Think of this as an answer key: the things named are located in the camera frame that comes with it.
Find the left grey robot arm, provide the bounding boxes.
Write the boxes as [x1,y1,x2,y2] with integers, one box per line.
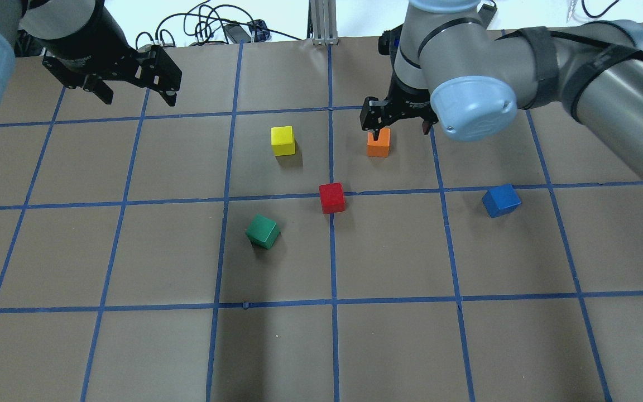
[0,1,182,107]

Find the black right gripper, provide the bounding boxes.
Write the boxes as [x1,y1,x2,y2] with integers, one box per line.
[359,72,439,142]

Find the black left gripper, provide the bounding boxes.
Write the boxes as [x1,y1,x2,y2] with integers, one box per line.
[41,11,182,107]

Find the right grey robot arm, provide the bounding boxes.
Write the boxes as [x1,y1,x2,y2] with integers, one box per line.
[360,1,643,180]

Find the green wooden block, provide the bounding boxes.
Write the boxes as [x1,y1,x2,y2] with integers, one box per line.
[245,214,281,250]

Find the yellow wooden block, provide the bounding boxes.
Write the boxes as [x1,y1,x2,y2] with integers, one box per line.
[270,126,296,157]

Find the orange wooden block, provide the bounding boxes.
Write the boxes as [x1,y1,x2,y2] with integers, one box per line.
[366,130,391,158]

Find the black power adapter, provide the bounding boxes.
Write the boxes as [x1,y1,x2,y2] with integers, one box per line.
[223,22,252,44]

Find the blue wooden block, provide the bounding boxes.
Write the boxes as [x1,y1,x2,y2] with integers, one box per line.
[482,183,521,218]

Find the aluminium frame post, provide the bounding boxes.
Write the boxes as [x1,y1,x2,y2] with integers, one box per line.
[307,1,339,46]

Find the red wooden block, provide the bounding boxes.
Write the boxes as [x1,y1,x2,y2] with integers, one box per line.
[319,181,346,214]

